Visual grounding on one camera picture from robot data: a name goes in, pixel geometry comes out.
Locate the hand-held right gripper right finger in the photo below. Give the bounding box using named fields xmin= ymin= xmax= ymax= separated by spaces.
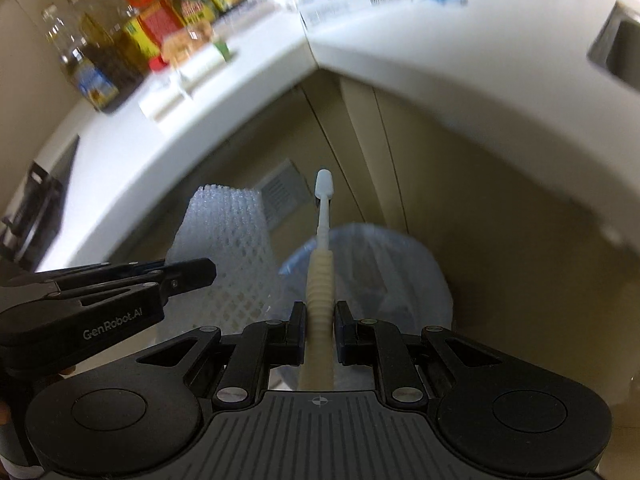
xmin=334 ymin=301 xmax=506 ymax=406

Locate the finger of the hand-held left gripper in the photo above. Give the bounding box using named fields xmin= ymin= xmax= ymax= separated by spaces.
xmin=35 ymin=260 xmax=168 ymax=282
xmin=47 ymin=258 xmax=217 ymax=311

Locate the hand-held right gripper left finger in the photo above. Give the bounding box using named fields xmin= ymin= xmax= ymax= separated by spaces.
xmin=135 ymin=301 xmax=307 ymax=408

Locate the white foam fruit net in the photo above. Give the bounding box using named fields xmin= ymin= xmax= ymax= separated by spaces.
xmin=167 ymin=185 xmax=278 ymax=333

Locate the cream white toothbrush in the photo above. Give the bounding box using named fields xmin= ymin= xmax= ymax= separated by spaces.
xmin=298 ymin=169 xmax=335 ymax=392

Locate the white green medicine box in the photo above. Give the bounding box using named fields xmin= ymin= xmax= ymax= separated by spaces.
xmin=175 ymin=42 xmax=236 ymax=88

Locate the black gas stove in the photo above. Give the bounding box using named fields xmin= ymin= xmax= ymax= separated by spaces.
xmin=0 ymin=132 xmax=81 ymax=273

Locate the cabinet vent grille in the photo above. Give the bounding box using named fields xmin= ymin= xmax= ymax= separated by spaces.
xmin=260 ymin=160 xmax=321 ymax=231

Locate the blue label oil bottle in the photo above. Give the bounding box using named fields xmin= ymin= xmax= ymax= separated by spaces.
xmin=60 ymin=0 xmax=147 ymax=113

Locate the beige base cabinet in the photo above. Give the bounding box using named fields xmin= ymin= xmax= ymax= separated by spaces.
xmin=115 ymin=67 xmax=640 ymax=411

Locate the yellow cap sauce bottle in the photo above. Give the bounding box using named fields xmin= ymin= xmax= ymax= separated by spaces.
xmin=41 ymin=2 xmax=76 ymax=68

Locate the green label sauce jar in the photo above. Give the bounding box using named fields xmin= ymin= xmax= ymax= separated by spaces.
xmin=172 ymin=0 xmax=216 ymax=26

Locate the white barcode carton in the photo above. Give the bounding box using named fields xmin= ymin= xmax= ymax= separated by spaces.
xmin=297 ymin=0 xmax=406 ymax=36

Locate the stainless steel sink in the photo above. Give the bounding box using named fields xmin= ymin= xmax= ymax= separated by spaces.
xmin=586 ymin=0 xmax=640 ymax=86

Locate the orange handle oil bottle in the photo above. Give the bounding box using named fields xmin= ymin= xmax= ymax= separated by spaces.
xmin=97 ymin=0 xmax=186 ymax=61

